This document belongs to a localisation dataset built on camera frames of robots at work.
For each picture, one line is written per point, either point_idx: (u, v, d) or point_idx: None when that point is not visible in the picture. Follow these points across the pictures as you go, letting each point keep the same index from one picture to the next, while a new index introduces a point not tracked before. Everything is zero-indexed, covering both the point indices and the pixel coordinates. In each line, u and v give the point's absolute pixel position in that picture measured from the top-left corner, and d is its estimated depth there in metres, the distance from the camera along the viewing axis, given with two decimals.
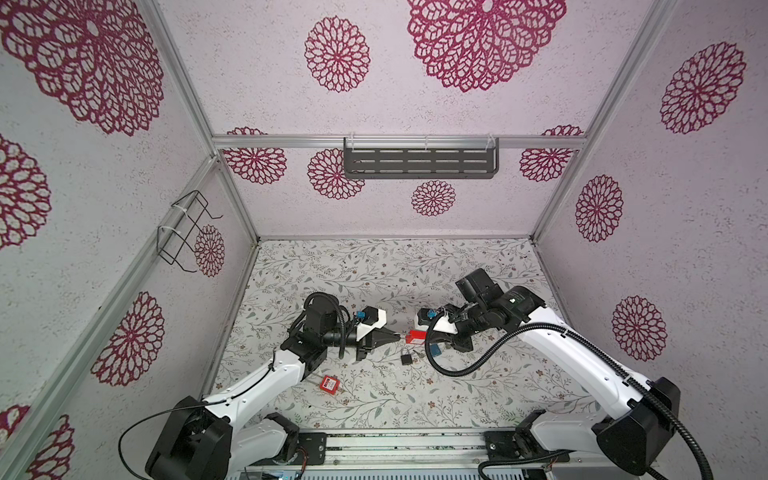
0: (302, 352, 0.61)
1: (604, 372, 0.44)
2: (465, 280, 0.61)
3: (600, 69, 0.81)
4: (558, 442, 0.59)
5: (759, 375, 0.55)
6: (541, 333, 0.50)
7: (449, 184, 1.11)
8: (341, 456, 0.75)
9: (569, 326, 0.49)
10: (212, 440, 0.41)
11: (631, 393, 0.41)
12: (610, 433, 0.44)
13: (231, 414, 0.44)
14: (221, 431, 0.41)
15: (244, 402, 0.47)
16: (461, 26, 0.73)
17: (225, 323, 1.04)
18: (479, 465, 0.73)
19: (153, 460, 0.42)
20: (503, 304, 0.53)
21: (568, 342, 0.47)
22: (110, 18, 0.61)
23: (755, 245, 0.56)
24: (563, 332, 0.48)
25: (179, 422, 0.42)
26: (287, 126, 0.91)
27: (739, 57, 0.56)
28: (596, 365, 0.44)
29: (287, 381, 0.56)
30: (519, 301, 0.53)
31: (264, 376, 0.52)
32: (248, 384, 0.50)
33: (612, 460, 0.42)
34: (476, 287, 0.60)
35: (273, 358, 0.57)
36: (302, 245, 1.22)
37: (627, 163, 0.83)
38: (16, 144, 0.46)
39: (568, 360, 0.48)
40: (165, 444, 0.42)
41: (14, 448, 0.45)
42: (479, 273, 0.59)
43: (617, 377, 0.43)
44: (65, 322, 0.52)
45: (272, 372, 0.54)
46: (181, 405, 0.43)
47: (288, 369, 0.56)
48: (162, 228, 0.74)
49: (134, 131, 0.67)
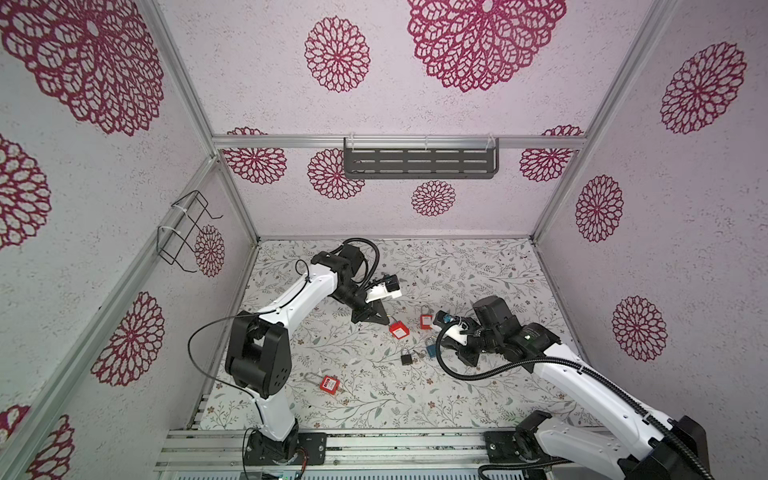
0: (335, 263, 0.64)
1: (623, 409, 0.44)
2: (484, 308, 0.62)
3: (599, 69, 0.81)
4: (559, 450, 0.60)
5: (759, 375, 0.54)
6: (556, 369, 0.51)
7: (449, 184, 1.11)
8: (341, 455, 0.75)
9: (585, 363, 0.50)
10: (274, 342, 0.47)
11: (652, 432, 0.41)
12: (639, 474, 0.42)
13: (283, 319, 0.50)
14: (280, 333, 0.47)
15: (292, 309, 0.53)
16: (461, 26, 0.73)
17: (225, 323, 1.04)
18: (481, 467, 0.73)
19: (228, 362, 0.50)
20: (523, 344, 0.54)
21: (584, 378, 0.48)
22: (110, 18, 0.61)
23: (755, 245, 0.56)
24: (578, 368, 0.49)
25: (241, 331, 0.48)
26: (287, 126, 0.91)
27: (739, 57, 0.56)
28: (615, 402, 0.45)
29: (324, 290, 0.61)
30: (533, 339, 0.55)
31: (305, 286, 0.57)
32: (292, 295, 0.55)
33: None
34: (494, 316, 0.61)
35: (307, 272, 0.61)
36: (302, 245, 1.22)
37: (627, 163, 0.83)
38: (15, 144, 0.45)
39: (585, 397, 0.48)
40: (236, 349, 0.49)
41: (13, 449, 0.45)
42: (499, 303, 0.59)
43: (636, 414, 0.43)
44: (65, 321, 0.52)
45: (310, 282, 0.59)
46: (238, 316, 0.49)
47: (321, 279, 0.60)
48: (162, 228, 0.74)
49: (134, 131, 0.67)
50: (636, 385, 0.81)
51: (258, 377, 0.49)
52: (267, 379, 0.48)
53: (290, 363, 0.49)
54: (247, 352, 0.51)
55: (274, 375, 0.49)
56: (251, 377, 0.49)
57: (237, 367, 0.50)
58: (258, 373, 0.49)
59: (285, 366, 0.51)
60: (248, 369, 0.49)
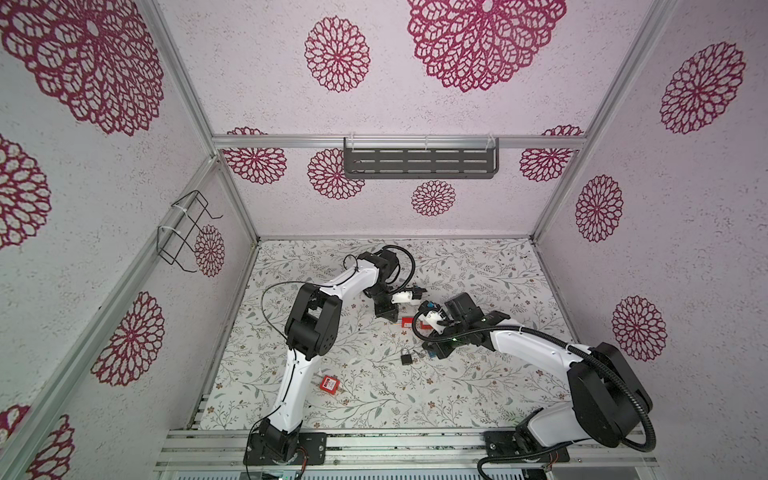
0: (378, 262, 0.76)
1: (551, 348, 0.52)
2: (451, 302, 0.73)
3: (599, 69, 0.81)
4: (553, 436, 0.60)
5: (759, 375, 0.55)
6: (502, 332, 0.60)
7: (449, 184, 1.11)
8: (341, 455, 0.75)
9: (522, 324, 0.60)
10: (331, 309, 0.58)
11: (574, 358, 0.48)
12: (581, 409, 0.47)
13: (339, 293, 0.62)
14: (335, 302, 0.59)
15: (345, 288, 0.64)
16: (461, 26, 0.73)
17: (225, 323, 1.04)
18: (480, 464, 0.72)
19: (289, 323, 0.61)
20: (480, 325, 0.64)
21: (524, 336, 0.57)
22: (110, 18, 0.61)
23: (755, 245, 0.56)
24: (518, 329, 0.59)
25: (304, 299, 0.60)
26: (287, 126, 0.91)
27: (739, 57, 0.56)
28: (545, 344, 0.53)
29: (367, 282, 0.73)
30: (488, 319, 0.65)
31: (353, 273, 0.70)
32: (343, 279, 0.67)
33: (590, 427, 0.47)
34: (460, 309, 0.72)
35: (355, 264, 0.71)
36: (302, 245, 1.22)
37: (627, 163, 0.83)
38: (15, 144, 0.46)
39: (527, 350, 0.56)
40: (296, 312, 0.61)
41: (15, 448, 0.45)
42: (464, 297, 0.70)
43: (561, 349, 0.50)
44: (65, 322, 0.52)
45: (358, 271, 0.71)
46: (304, 287, 0.61)
47: (368, 271, 0.72)
48: (162, 228, 0.74)
49: (134, 130, 0.67)
50: None
51: (310, 340, 0.60)
52: (317, 342, 0.59)
53: (337, 332, 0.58)
54: (304, 319, 0.62)
55: (323, 340, 0.58)
56: (305, 338, 0.60)
57: (294, 329, 0.61)
58: (311, 335, 0.60)
59: (333, 333, 0.61)
60: (303, 332, 0.60)
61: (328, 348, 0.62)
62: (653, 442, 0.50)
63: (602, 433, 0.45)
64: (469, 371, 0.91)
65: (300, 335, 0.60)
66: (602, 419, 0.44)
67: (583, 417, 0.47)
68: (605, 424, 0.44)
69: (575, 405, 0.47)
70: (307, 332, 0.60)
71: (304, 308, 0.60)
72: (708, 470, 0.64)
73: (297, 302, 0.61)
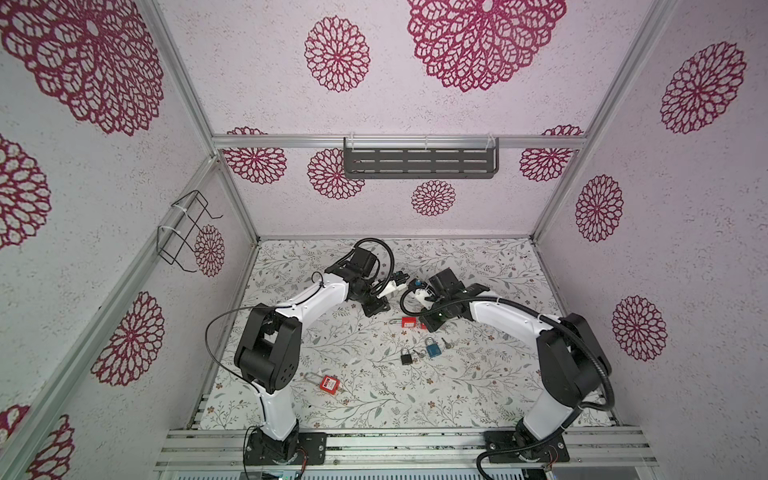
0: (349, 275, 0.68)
1: (524, 318, 0.54)
2: (435, 277, 0.75)
3: (599, 68, 0.81)
4: (545, 427, 0.61)
5: (759, 375, 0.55)
6: (480, 302, 0.63)
7: (449, 184, 1.11)
8: (341, 456, 0.75)
9: (500, 295, 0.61)
10: (288, 334, 0.49)
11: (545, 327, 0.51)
12: (549, 373, 0.50)
13: (299, 315, 0.53)
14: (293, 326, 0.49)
15: (307, 307, 0.55)
16: (461, 26, 0.73)
17: (226, 323, 1.04)
18: (478, 460, 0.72)
19: (239, 352, 0.51)
20: (462, 296, 0.66)
21: (501, 306, 0.60)
22: (110, 18, 0.61)
23: (755, 245, 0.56)
24: (495, 300, 0.62)
25: (256, 323, 0.51)
26: (287, 126, 0.91)
27: (739, 57, 0.56)
28: (519, 314, 0.56)
29: (335, 297, 0.64)
30: (470, 292, 0.67)
31: (318, 290, 0.61)
32: (306, 297, 0.58)
33: (554, 390, 0.51)
34: (443, 283, 0.75)
35: (321, 279, 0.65)
36: (302, 245, 1.22)
37: (627, 163, 0.83)
38: (16, 144, 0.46)
39: (504, 321, 0.59)
40: (249, 339, 0.51)
41: (14, 448, 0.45)
42: (446, 273, 0.73)
43: (533, 319, 0.53)
44: (65, 322, 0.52)
45: (323, 287, 0.62)
46: (257, 308, 0.52)
47: (335, 286, 0.63)
48: (162, 228, 0.74)
49: (134, 130, 0.67)
50: (635, 384, 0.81)
51: (264, 371, 0.50)
52: (272, 374, 0.50)
53: (297, 361, 0.54)
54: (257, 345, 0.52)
55: (279, 371, 0.49)
56: (257, 370, 0.50)
57: (245, 360, 0.51)
58: (265, 366, 0.50)
59: (292, 362, 0.52)
60: (255, 362, 0.51)
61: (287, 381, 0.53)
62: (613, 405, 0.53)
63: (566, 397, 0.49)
64: (469, 371, 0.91)
65: (253, 367, 0.51)
66: (567, 382, 0.47)
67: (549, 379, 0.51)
68: (568, 387, 0.47)
69: (543, 369, 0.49)
70: (260, 362, 0.50)
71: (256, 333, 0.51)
72: (708, 470, 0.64)
73: (249, 326, 0.51)
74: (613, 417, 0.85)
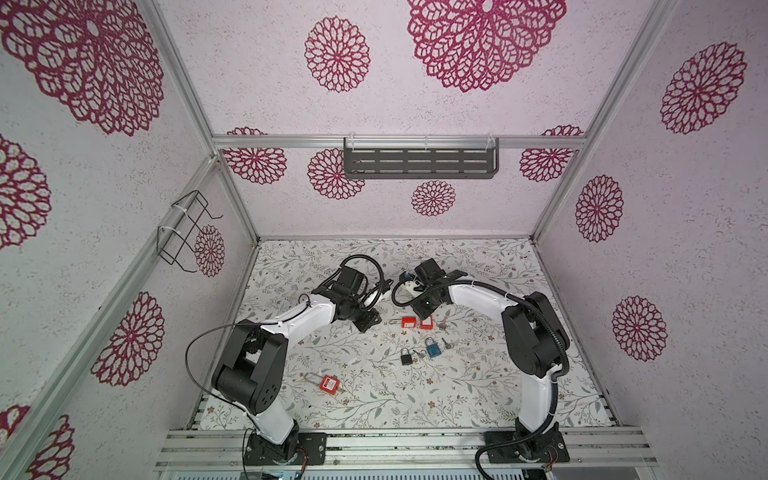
0: (335, 297, 0.67)
1: (495, 297, 0.60)
2: (419, 267, 0.81)
3: (599, 69, 0.81)
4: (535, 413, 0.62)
5: (759, 375, 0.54)
6: (457, 285, 0.68)
7: (449, 184, 1.11)
8: (341, 456, 0.75)
9: (474, 278, 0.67)
10: (273, 351, 0.47)
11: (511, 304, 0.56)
12: (514, 345, 0.55)
13: (283, 332, 0.51)
14: (279, 343, 0.47)
15: (293, 326, 0.54)
16: (461, 26, 0.73)
17: (225, 323, 1.04)
18: (478, 454, 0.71)
19: (218, 372, 0.48)
20: (442, 280, 0.72)
21: (475, 287, 0.65)
22: (110, 18, 0.61)
23: (755, 245, 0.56)
24: (471, 282, 0.67)
25: (238, 341, 0.49)
26: (287, 126, 0.91)
27: (740, 57, 0.56)
28: (490, 294, 0.61)
29: (322, 317, 0.63)
30: (449, 277, 0.72)
31: (305, 310, 0.59)
32: (293, 315, 0.56)
33: (518, 359, 0.56)
34: (426, 272, 0.80)
35: (309, 298, 0.64)
36: (302, 245, 1.22)
37: (627, 164, 0.83)
38: (16, 144, 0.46)
39: (478, 302, 0.64)
40: (229, 358, 0.48)
41: (14, 448, 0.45)
42: (428, 262, 0.79)
43: (502, 297, 0.59)
44: (65, 322, 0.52)
45: (310, 307, 0.61)
46: (240, 326, 0.49)
47: (322, 307, 0.62)
48: (162, 228, 0.74)
49: (134, 131, 0.67)
50: (635, 385, 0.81)
51: (244, 393, 0.47)
52: (253, 396, 0.46)
53: (278, 383, 0.50)
54: (238, 364, 0.50)
55: (260, 392, 0.46)
56: (237, 390, 0.47)
57: (223, 381, 0.48)
58: (246, 387, 0.47)
59: (275, 382, 0.49)
60: (235, 383, 0.47)
61: (269, 404, 0.50)
62: (569, 370, 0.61)
63: (527, 365, 0.54)
64: (469, 371, 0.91)
65: (233, 388, 0.47)
66: (528, 352, 0.52)
67: (514, 350, 0.56)
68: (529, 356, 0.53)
69: (508, 342, 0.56)
70: (241, 383, 0.47)
71: (238, 352, 0.48)
72: (708, 471, 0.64)
73: (231, 343, 0.49)
74: (614, 417, 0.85)
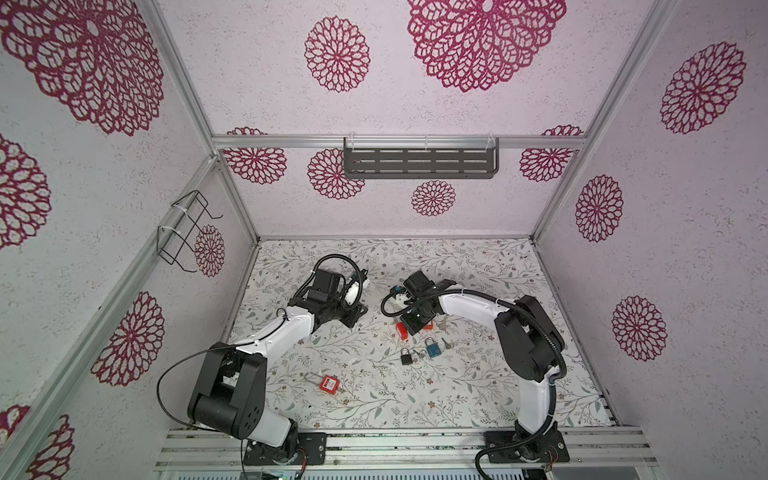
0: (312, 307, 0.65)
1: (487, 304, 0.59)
2: (408, 280, 0.81)
3: (599, 69, 0.81)
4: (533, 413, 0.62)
5: (759, 375, 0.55)
6: (448, 294, 0.68)
7: (449, 184, 1.11)
8: (341, 455, 0.75)
9: (463, 286, 0.69)
10: (251, 373, 0.45)
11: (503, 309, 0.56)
12: (509, 352, 0.55)
13: (261, 351, 0.49)
14: (257, 364, 0.45)
15: (270, 342, 0.52)
16: (461, 26, 0.73)
17: (225, 323, 1.04)
18: (477, 455, 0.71)
19: (195, 401, 0.45)
20: (433, 291, 0.71)
21: (465, 296, 0.65)
22: (110, 18, 0.61)
23: (755, 245, 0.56)
24: (460, 290, 0.67)
25: (215, 365, 0.46)
26: (287, 126, 0.91)
27: (739, 57, 0.56)
28: (481, 301, 0.61)
29: (301, 330, 0.61)
30: (439, 286, 0.72)
31: (281, 324, 0.57)
32: (271, 331, 0.54)
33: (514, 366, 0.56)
34: (415, 284, 0.80)
35: (285, 311, 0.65)
36: (302, 245, 1.22)
37: (627, 163, 0.83)
38: (16, 144, 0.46)
39: (469, 309, 0.64)
40: (206, 384, 0.45)
41: (14, 448, 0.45)
42: (418, 273, 0.79)
43: (494, 303, 0.58)
44: (65, 322, 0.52)
45: (287, 321, 0.58)
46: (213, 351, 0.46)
47: (300, 319, 0.60)
48: (162, 228, 0.74)
49: (134, 130, 0.67)
50: (635, 385, 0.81)
51: (226, 419, 0.44)
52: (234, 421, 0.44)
53: (261, 405, 0.48)
54: (215, 390, 0.47)
55: (243, 417, 0.44)
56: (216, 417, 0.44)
57: (201, 408, 0.45)
58: (226, 412, 0.44)
59: (257, 404, 0.47)
60: (214, 409, 0.45)
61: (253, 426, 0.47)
62: (567, 371, 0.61)
63: (524, 370, 0.54)
64: (469, 371, 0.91)
65: (212, 415, 0.44)
66: (525, 357, 0.52)
67: (510, 356, 0.55)
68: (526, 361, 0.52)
69: (504, 348, 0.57)
70: (220, 408, 0.45)
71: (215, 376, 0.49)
72: (707, 470, 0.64)
73: (209, 368, 0.46)
74: (613, 417, 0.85)
